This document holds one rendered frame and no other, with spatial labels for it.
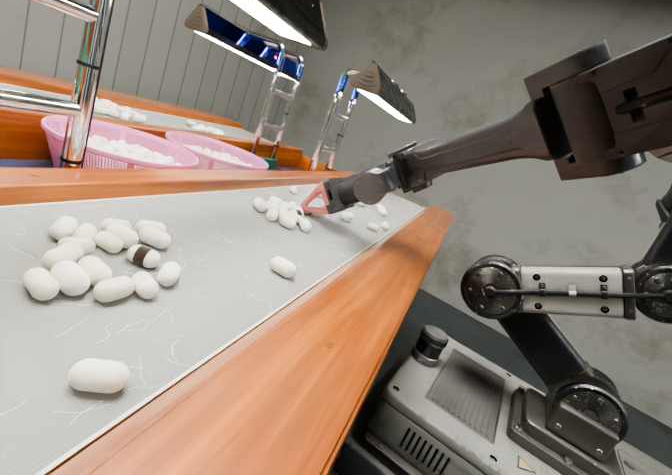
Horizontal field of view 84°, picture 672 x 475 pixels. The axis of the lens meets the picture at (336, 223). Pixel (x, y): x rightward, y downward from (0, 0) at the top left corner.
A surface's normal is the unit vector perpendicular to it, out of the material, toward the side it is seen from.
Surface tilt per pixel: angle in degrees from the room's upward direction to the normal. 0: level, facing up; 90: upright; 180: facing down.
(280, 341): 0
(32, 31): 90
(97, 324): 0
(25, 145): 90
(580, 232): 90
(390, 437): 90
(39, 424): 0
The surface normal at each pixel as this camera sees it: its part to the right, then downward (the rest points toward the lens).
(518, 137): -0.88, 0.43
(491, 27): -0.48, 0.06
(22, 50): 0.80, 0.43
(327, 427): 0.35, -0.90
